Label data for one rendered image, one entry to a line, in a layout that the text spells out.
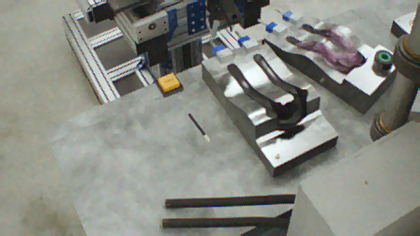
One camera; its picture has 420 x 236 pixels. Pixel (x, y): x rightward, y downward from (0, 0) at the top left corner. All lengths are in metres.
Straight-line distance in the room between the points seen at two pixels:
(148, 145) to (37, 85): 1.60
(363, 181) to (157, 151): 0.99
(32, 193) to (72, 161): 1.00
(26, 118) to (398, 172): 2.49
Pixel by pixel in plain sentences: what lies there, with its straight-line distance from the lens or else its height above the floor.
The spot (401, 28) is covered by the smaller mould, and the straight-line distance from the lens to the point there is 2.23.
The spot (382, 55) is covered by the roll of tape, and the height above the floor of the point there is 0.94.
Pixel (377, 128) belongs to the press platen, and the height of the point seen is 1.29.
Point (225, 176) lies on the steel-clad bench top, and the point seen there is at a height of 0.80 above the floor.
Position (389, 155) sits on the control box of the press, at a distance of 0.97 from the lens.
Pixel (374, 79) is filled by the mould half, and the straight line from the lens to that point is 1.89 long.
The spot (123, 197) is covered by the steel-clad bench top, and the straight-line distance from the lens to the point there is 1.69.
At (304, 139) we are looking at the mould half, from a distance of 1.73.
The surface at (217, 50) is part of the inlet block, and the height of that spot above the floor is 0.90.
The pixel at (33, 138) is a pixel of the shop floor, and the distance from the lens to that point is 3.00.
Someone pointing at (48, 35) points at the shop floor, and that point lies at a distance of 3.61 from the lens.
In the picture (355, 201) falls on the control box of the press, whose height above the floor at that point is 1.47.
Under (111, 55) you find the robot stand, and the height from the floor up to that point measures 0.21.
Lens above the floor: 2.23
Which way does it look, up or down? 51 degrees down
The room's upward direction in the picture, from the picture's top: 2 degrees counter-clockwise
